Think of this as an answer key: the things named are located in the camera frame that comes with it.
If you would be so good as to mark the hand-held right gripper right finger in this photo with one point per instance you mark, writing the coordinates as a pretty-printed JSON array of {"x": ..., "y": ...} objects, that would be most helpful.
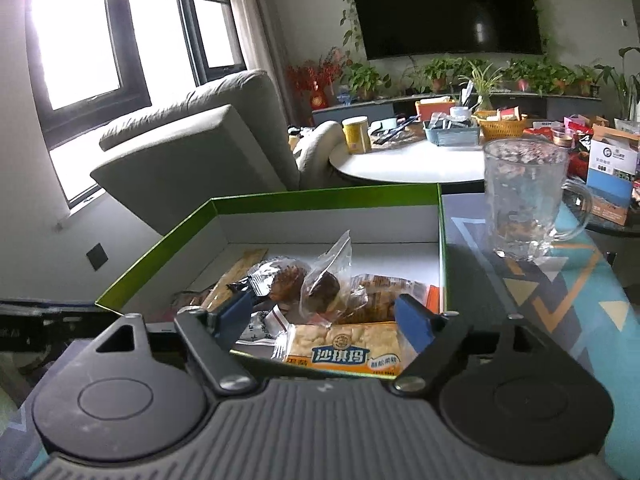
[{"x": 415, "y": 317}]

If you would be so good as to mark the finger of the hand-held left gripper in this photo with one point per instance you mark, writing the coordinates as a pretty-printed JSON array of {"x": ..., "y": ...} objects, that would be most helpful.
[{"x": 80, "y": 322}]

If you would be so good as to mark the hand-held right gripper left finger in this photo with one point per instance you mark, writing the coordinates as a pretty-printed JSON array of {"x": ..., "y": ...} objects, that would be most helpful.
[{"x": 235, "y": 312}]

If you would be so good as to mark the orange snack packet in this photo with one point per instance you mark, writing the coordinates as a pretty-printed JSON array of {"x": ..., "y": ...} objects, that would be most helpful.
[{"x": 432, "y": 300}]

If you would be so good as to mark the white black snack packet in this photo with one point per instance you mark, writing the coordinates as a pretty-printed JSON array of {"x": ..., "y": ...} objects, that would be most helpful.
[{"x": 260, "y": 331}]

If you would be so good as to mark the tan paper snack packet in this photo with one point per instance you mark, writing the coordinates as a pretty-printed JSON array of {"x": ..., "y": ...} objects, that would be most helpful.
[{"x": 240, "y": 270}]

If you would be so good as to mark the fried pastry packet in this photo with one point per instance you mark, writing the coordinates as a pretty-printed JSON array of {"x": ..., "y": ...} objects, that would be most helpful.
[{"x": 372, "y": 295}]

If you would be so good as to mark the clear packet with brown cake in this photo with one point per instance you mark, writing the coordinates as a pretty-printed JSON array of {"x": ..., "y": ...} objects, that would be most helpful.
[{"x": 285, "y": 280}]

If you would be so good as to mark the yellow pastry snack packet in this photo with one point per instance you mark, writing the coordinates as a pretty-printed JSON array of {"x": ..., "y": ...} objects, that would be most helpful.
[{"x": 350, "y": 345}]

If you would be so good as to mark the clear packet with dark cake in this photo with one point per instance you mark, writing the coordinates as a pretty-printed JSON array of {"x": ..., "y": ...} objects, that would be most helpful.
[{"x": 322, "y": 290}]

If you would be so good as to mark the green cardboard box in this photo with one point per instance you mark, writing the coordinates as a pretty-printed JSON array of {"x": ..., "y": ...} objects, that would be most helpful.
[{"x": 320, "y": 230}]

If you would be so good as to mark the round white table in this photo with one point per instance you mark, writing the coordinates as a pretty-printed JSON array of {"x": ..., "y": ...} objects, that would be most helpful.
[{"x": 400, "y": 162}]

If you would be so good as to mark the clear glass mug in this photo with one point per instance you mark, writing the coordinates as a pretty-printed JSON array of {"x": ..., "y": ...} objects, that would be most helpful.
[{"x": 525, "y": 200}]

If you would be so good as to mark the grey armchair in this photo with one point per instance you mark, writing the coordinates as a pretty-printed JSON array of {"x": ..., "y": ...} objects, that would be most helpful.
[{"x": 200, "y": 150}]

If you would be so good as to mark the blue plastic basket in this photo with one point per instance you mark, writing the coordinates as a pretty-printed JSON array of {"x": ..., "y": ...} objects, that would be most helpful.
[{"x": 450, "y": 136}]

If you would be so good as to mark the yellow can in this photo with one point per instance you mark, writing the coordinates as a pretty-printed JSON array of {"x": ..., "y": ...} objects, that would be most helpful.
[{"x": 356, "y": 135}]

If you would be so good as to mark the orange woven basket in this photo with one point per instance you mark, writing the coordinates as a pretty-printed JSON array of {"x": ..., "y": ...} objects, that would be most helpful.
[{"x": 500, "y": 131}]

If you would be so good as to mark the orange storage box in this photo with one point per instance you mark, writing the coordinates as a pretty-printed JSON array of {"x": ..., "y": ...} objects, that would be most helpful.
[{"x": 432, "y": 110}]

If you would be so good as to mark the grey television cabinet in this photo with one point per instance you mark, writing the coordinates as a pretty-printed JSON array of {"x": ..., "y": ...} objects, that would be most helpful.
[{"x": 360, "y": 110}]

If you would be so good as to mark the dark round side table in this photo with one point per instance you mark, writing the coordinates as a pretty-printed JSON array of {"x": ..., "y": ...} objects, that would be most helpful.
[{"x": 617, "y": 231}]

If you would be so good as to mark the potted green plant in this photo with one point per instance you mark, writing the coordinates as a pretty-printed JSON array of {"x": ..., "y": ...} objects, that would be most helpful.
[
  {"x": 415, "y": 81},
  {"x": 525, "y": 75},
  {"x": 442, "y": 72},
  {"x": 365, "y": 80},
  {"x": 572, "y": 80}
]

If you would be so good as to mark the white blue cardboard carton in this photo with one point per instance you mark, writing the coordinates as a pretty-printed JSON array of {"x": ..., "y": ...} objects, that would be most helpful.
[{"x": 610, "y": 180}]

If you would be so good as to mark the spider plant in vase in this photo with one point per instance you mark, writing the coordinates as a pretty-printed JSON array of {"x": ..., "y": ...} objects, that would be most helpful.
[{"x": 480, "y": 85}]

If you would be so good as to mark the red flower arrangement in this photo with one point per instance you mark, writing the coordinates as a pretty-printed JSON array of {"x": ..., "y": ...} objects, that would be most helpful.
[{"x": 310, "y": 77}]

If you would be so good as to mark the black framed window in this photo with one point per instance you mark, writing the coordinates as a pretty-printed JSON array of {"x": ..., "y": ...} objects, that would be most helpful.
[{"x": 182, "y": 35}]

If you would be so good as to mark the pale curtain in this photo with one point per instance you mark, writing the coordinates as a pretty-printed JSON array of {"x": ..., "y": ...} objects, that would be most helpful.
[{"x": 250, "y": 20}]

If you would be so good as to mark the tall leafy plant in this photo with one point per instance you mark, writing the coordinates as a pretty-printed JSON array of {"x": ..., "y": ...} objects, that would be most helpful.
[{"x": 620, "y": 85}]

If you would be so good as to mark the black wall socket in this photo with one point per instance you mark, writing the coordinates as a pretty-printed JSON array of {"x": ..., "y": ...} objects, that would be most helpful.
[{"x": 97, "y": 256}]

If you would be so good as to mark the black wall television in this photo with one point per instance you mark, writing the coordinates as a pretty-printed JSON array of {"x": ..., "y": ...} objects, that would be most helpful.
[{"x": 445, "y": 10}]

